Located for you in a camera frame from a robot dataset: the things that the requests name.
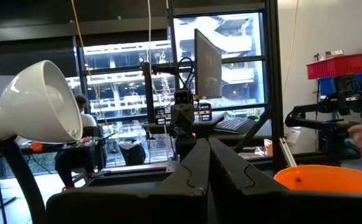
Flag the white box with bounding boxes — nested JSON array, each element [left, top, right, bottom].
[[285, 126, 320, 155]]

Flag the yellow cable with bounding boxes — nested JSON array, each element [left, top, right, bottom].
[[70, 0, 113, 138]]

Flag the black labelled device box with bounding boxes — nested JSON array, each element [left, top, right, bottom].
[[154, 106, 173, 126], [194, 102, 212, 123]]

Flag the colourful flower bunch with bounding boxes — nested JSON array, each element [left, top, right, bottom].
[[74, 136, 99, 149]]

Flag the person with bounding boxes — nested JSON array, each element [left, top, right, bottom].
[[54, 94, 98, 190]]

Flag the white desk lamp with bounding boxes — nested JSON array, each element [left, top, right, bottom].
[[0, 60, 84, 224]]

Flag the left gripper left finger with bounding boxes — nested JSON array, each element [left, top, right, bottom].
[[45, 138, 212, 224]]

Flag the grey monitor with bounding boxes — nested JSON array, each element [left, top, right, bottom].
[[194, 28, 223, 100]]

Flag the grey open laptop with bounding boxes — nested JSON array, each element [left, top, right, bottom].
[[214, 116, 258, 135]]

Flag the black bin white liner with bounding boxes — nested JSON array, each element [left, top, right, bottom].
[[118, 142, 146, 167]]

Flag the orange box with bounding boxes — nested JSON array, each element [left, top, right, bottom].
[[29, 141, 44, 153]]

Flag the white metal mounting plate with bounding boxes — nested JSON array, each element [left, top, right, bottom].
[[165, 157, 180, 173]]

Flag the black aluminium table frame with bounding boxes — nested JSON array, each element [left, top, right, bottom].
[[85, 154, 340, 190]]

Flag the black diagonal frame strut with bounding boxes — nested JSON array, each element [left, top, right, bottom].
[[264, 0, 287, 172]]

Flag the orange plastic bucket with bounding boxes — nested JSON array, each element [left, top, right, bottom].
[[273, 164, 362, 195]]

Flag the thin black frame brace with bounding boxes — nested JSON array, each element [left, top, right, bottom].
[[234, 109, 271, 154]]

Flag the blue storage bin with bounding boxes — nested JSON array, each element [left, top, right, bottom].
[[318, 73, 362, 96]]

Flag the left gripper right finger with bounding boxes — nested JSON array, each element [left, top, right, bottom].
[[209, 138, 362, 224]]

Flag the black desk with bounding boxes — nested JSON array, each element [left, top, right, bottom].
[[0, 133, 115, 175]]

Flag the grey desk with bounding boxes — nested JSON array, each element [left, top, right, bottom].
[[141, 113, 274, 147]]

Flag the silver post bracket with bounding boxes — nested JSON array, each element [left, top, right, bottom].
[[279, 136, 297, 169]]

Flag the red storage bin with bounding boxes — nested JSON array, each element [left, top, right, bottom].
[[305, 51, 362, 80]]

